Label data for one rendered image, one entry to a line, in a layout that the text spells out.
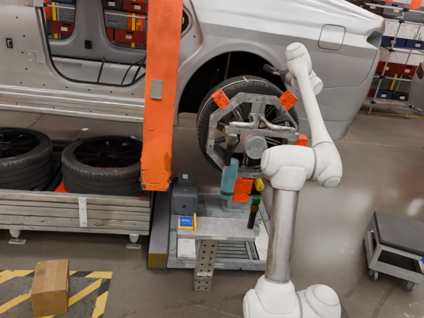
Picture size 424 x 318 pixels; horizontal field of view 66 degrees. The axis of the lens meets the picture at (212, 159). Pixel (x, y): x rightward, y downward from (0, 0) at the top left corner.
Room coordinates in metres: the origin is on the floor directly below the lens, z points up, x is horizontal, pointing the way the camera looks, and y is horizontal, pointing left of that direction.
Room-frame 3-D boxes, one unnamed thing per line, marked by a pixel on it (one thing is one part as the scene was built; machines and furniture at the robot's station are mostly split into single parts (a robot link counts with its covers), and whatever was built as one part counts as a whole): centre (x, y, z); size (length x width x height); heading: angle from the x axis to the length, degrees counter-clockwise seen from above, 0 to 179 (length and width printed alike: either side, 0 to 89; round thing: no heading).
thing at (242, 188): (1.96, -0.22, 0.48); 0.16 x 0.12 x 0.17; 9
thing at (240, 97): (1.92, -0.22, 0.85); 0.54 x 0.07 x 0.54; 99
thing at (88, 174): (2.14, 0.74, 0.39); 0.66 x 0.66 x 0.24
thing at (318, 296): (0.99, -0.52, 0.48); 0.18 x 0.16 x 0.22; 95
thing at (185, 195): (2.06, 0.17, 0.26); 0.42 x 0.18 x 0.35; 9
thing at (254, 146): (1.85, -0.23, 0.85); 0.21 x 0.14 x 0.14; 9
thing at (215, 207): (2.09, -0.20, 0.32); 0.40 x 0.30 x 0.28; 99
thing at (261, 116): (1.81, -0.34, 1.03); 0.19 x 0.18 x 0.11; 9
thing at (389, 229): (1.90, -1.38, 0.17); 0.43 x 0.36 x 0.34; 164
